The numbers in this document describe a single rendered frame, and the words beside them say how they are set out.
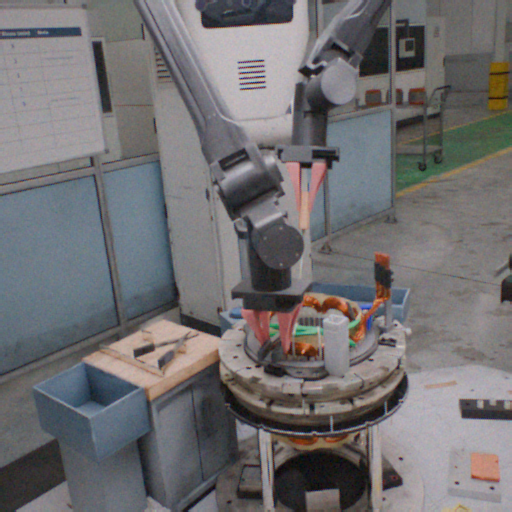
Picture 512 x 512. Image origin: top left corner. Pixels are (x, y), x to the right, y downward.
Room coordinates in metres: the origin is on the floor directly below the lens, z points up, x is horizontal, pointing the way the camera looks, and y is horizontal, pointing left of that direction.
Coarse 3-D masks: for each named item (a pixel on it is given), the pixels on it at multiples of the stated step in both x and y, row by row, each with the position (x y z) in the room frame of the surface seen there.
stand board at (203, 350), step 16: (128, 336) 1.08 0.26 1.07; (160, 336) 1.07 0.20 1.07; (176, 336) 1.06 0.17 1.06; (208, 336) 1.05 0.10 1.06; (128, 352) 1.01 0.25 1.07; (160, 352) 1.00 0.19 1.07; (192, 352) 0.99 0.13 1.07; (208, 352) 0.98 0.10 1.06; (112, 368) 0.95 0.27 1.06; (128, 368) 0.95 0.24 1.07; (176, 368) 0.93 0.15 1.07; (192, 368) 0.94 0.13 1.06; (144, 384) 0.89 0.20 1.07; (160, 384) 0.89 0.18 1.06; (176, 384) 0.91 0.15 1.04
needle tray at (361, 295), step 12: (324, 288) 1.28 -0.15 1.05; (336, 288) 1.27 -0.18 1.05; (348, 288) 1.25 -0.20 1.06; (360, 288) 1.24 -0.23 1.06; (372, 288) 1.23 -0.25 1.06; (396, 288) 1.21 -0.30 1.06; (408, 288) 1.20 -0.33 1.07; (360, 300) 1.24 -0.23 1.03; (372, 300) 1.23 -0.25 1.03; (396, 300) 1.21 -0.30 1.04; (408, 300) 1.18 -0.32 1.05; (396, 312) 1.11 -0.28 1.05
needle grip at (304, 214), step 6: (300, 192) 0.96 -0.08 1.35; (306, 192) 0.95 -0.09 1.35; (300, 198) 0.95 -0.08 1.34; (306, 198) 0.95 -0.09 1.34; (300, 204) 0.94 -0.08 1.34; (306, 204) 0.94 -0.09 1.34; (300, 210) 0.94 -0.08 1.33; (306, 210) 0.94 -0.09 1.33; (300, 216) 0.94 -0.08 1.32; (306, 216) 0.94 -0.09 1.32; (300, 222) 0.93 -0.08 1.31; (306, 222) 0.93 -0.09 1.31; (300, 228) 0.93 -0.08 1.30; (306, 228) 0.93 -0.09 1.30
